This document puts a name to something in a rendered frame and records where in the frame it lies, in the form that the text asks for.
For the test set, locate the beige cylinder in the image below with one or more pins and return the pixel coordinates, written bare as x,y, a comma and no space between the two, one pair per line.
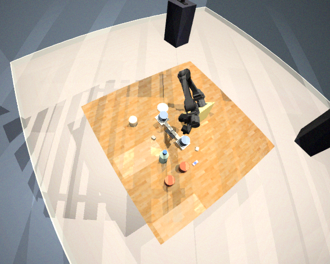
133,121

